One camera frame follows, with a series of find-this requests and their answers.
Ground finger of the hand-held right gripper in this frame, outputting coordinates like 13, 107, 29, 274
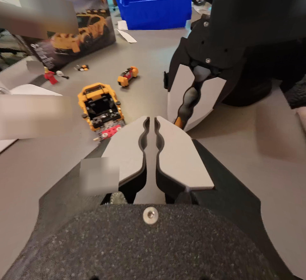
167, 64, 198, 124
183, 76, 227, 132

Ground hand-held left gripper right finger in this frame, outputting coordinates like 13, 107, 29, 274
154, 116, 215, 204

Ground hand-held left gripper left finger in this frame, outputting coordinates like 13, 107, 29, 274
101, 116, 150, 204

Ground yellow lego car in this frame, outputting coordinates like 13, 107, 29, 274
78, 83, 125, 142

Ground black orange lego bumper assembly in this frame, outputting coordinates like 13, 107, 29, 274
117, 66, 139, 87

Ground red lego minifigure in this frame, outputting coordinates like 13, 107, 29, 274
43, 66, 58, 85

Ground dark lego set box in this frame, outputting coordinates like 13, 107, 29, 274
14, 0, 117, 70

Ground blue plastic bin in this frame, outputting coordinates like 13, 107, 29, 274
114, 0, 193, 31

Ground white paper scrap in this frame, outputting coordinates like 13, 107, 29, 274
115, 20, 137, 44

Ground beige shirt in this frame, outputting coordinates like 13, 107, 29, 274
295, 107, 306, 130

